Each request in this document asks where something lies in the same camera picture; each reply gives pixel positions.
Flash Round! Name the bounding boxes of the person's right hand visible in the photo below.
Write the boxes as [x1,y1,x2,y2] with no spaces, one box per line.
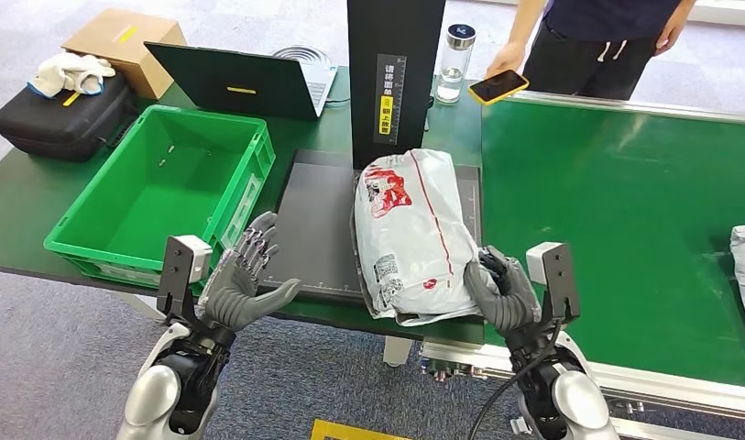
[486,40,528,79]

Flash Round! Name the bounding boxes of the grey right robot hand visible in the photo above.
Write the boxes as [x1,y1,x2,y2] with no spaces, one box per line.
[463,246,542,336]

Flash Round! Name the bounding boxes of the person's left hand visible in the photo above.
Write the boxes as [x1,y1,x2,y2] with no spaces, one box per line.
[653,15,690,57]

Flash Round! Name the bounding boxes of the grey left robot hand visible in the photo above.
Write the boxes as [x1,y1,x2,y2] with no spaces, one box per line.
[197,211,301,332]

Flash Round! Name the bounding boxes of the phone with yellow case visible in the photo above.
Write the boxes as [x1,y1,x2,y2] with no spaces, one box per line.
[466,68,531,107]

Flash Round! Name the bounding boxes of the green conveyor belt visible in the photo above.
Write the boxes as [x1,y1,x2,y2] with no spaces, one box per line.
[481,96,745,390]

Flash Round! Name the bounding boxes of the brown cardboard box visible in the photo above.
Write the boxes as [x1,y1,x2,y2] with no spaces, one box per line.
[60,6,188,100]

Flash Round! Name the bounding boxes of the clear water bottle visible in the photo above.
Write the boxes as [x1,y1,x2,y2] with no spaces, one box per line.
[434,23,477,105]

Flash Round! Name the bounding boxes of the person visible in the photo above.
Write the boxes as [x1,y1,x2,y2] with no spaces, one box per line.
[486,0,698,102]

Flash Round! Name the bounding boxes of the white table leg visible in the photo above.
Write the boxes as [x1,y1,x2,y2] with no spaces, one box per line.
[382,335,414,369]
[114,292,167,323]

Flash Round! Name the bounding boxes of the black scanner platform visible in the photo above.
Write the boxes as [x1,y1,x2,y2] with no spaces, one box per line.
[259,148,484,305]

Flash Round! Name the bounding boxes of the black scanner column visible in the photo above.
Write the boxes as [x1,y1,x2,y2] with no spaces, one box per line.
[346,0,447,171]

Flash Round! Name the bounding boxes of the column instruction label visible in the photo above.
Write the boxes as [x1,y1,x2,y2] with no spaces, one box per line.
[373,53,408,146]

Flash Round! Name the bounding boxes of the green plastic crate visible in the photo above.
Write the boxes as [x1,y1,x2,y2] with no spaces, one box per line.
[42,104,278,290]

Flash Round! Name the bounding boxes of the white round ribbed disc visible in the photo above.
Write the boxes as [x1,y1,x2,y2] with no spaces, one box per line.
[271,45,334,68]

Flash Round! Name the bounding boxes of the dark laptop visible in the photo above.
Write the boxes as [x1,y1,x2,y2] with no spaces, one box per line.
[144,40,339,121]

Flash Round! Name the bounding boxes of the green table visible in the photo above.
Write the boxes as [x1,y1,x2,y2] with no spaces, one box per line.
[0,65,488,347]

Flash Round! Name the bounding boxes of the black carrying case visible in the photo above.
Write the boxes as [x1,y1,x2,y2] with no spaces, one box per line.
[0,72,137,163]

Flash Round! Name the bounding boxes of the white cloth gloves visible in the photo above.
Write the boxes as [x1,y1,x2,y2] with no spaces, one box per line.
[27,51,116,98]

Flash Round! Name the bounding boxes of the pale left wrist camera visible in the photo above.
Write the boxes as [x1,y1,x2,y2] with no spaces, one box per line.
[158,235,214,323]

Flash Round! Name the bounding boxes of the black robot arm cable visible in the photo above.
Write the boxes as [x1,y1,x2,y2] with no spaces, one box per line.
[466,320,563,440]

